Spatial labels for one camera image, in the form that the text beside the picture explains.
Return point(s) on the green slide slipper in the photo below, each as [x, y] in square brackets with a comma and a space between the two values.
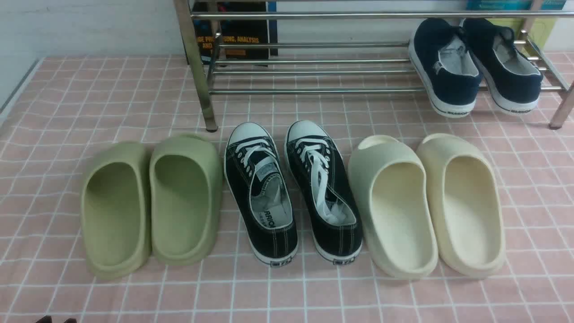
[186, 190]
[115, 211]

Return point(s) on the right cream slide slipper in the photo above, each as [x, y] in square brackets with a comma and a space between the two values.
[464, 205]

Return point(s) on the teal and yellow book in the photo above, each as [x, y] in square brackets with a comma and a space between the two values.
[541, 27]

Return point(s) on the right green slide slipper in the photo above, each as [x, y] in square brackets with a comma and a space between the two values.
[186, 190]

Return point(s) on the left cream slide slipper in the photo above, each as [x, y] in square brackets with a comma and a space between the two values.
[388, 182]

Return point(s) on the left navy slip-on shoe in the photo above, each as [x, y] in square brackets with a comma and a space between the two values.
[442, 59]

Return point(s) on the pink checkered tablecloth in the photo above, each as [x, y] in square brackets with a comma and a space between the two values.
[70, 107]

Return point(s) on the black image processing book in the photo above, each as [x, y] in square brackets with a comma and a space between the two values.
[238, 32]

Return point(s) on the right navy slip-on shoe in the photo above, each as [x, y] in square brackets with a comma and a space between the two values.
[513, 81]

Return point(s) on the cream slide slipper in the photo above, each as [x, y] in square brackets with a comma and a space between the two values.
[388, 182]
[464, 205]

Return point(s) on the black canvas sneaker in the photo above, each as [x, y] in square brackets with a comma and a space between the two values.
[253, 173]
[317, 167]

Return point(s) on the stainless steel shoe rack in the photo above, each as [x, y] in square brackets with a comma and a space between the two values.
[203, 75]

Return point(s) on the left green slide slipper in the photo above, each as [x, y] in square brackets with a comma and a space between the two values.
[115, 211]

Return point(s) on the navy slip-on shoe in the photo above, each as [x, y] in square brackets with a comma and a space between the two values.
[513, 81]
[442, 59]

